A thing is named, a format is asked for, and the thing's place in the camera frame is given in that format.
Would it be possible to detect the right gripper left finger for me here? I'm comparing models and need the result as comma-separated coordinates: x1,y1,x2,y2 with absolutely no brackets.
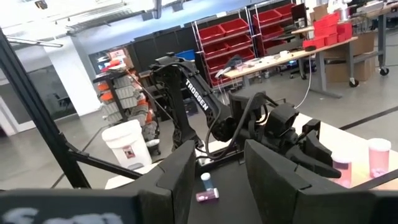
136,140,197,224

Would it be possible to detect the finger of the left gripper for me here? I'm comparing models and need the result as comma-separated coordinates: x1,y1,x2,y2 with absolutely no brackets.
285,145,342,179
301,119,333,166

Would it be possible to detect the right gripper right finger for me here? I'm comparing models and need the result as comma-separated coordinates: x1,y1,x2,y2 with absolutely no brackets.
244,139,352,224

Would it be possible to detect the blue medicine bottle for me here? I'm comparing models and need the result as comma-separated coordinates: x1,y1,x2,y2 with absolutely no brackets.
200,172,215,191

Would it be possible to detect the white trash can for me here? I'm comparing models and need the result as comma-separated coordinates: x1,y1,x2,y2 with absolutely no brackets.
101,119,153,170

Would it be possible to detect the wooden workbench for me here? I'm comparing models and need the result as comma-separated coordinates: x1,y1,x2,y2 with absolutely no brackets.
222,36,360,100

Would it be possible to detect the brown cardboard box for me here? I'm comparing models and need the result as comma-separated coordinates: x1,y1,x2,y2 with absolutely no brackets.
325,30,377,83

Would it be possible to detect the black cart with stacked items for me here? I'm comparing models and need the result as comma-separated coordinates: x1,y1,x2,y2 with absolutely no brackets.
92,63,161,156

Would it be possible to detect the red bins stack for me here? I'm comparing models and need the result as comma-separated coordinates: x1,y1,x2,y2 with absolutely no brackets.
302,12,354,50

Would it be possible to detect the red bin rack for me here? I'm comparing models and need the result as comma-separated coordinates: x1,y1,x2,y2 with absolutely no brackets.
192,17,257,90
251,2,301,58

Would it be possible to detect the wooden table on casters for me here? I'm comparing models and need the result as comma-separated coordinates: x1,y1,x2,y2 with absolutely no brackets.
290,1,398,77

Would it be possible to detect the blue bin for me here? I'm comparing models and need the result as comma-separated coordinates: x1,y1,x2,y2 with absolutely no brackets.
175,49,196,62

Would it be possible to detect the black cabinet row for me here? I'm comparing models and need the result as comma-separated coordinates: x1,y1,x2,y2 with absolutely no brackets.
126,26,200,75

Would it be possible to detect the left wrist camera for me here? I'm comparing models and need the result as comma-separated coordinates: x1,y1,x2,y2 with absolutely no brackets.
266,103,300,138

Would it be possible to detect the white hanging cable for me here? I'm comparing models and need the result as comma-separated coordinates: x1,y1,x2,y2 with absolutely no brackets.
294,55,313,110

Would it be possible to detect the black rig frame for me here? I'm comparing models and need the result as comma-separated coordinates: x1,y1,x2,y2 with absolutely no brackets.
0,27,146,189

